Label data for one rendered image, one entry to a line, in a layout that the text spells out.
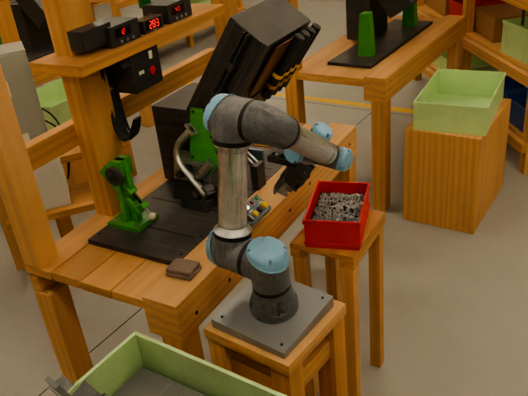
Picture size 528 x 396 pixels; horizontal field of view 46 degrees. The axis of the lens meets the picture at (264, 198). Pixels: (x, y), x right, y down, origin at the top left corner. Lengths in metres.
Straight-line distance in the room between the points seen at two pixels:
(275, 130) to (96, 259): 0.97
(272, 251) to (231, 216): 0.16
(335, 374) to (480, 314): 1.37
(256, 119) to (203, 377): 0.69
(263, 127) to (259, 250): 0.37
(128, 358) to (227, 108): 0.75
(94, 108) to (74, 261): 0.57
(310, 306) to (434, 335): 1.34
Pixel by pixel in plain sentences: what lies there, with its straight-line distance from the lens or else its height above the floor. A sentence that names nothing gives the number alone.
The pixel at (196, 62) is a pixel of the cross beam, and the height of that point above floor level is 1.26.
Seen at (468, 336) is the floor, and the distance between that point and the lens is 3.20.
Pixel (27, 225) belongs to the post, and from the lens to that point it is 2.29.
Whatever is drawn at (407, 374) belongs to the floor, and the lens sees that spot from 2.98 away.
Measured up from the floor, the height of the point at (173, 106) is 1.24.
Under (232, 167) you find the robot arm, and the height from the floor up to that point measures 1.34.
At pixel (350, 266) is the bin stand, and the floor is 0.76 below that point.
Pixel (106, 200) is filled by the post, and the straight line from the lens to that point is 2.56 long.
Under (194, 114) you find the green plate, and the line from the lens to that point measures 2.44.
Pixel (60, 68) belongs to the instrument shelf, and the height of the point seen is 1.53.
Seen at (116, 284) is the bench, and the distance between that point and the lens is 2.19.
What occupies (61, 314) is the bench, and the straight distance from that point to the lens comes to 2.51.
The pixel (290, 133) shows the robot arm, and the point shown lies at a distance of 1.67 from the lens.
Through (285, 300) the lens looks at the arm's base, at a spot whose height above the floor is 0.95.
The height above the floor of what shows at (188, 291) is 0.90.
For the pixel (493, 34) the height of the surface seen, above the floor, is 0.79.
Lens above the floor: 2.10
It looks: 29 degrees down
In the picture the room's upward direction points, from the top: 6 degrees counter-clockwise
